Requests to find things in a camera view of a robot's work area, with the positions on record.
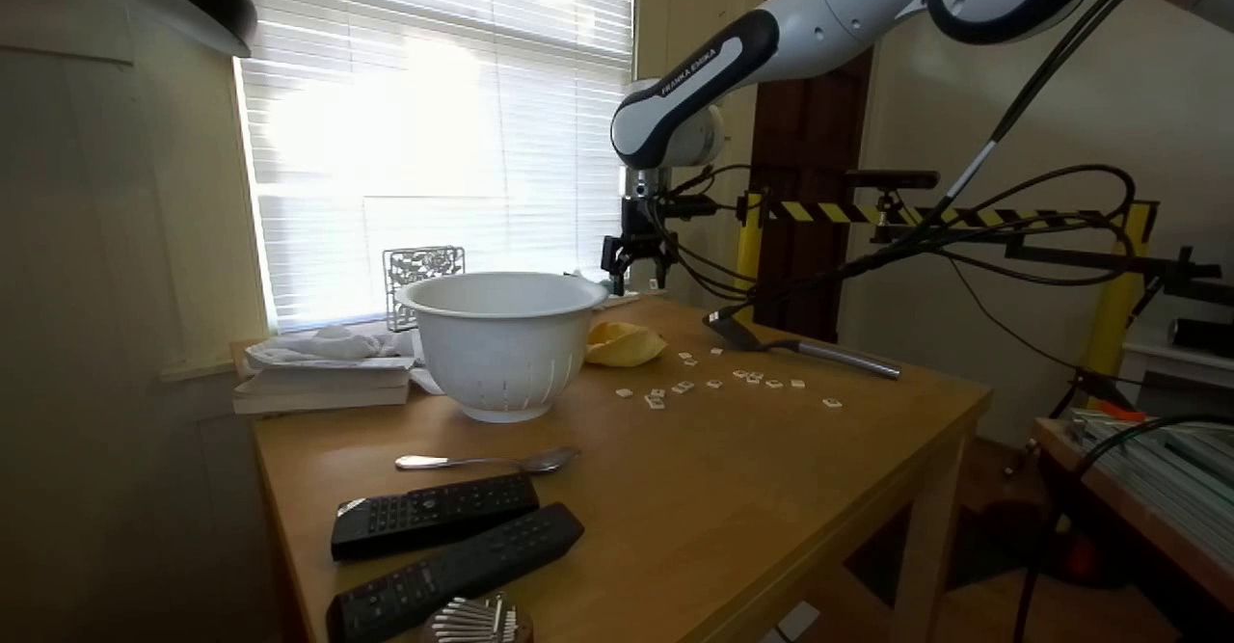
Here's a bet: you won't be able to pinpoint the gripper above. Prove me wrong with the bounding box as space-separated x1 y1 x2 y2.
601 197 678 298

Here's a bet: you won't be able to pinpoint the yellow bag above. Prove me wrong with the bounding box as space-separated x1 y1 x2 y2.
584 320 669 369

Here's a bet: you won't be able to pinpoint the white plastic colander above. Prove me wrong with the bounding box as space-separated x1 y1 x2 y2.
394 271 611 424

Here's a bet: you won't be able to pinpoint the dark brown door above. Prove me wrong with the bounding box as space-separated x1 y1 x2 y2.
750 0 876 343

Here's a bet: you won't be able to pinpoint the silver metal spoon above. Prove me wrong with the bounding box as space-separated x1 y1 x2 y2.
393 445 582 476

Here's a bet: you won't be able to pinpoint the ornate metal trivet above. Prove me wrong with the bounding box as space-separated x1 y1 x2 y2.
381 245 468 335

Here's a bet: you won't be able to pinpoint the window blinds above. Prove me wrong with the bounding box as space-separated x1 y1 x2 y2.
224 0 638 334

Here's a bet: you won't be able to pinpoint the short black remote control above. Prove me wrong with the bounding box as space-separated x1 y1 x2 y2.
330 473 542 563

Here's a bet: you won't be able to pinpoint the white cloth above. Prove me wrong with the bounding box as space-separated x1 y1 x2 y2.
244 324 417 371

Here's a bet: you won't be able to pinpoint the stack of books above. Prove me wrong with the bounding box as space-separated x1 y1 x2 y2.
230 357 417 417

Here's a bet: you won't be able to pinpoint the long black remote control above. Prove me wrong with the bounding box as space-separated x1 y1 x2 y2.
325 501 587 643

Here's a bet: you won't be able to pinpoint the white box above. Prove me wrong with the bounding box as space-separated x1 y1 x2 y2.
760 601 822 643

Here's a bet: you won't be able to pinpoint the kalimba with metal tines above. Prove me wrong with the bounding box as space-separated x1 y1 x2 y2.
420 592 534 643

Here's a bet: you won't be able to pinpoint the yellow black striped barrier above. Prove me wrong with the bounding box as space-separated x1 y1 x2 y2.
735 189 1161 405

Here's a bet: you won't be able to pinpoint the white shelf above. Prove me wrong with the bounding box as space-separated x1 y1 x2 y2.
1120 319 1234 416

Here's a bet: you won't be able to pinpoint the wooden side table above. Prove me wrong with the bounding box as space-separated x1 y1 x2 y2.
1030 415 1234 615

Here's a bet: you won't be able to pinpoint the stack of papers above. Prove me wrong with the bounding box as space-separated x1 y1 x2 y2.
1068 408 1234 519

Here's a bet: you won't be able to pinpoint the black spatula with metal handle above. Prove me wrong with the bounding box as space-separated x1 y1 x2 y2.
703 307 903 381

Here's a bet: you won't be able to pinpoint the black cable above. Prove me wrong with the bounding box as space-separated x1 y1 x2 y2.
1010 415 1234 643

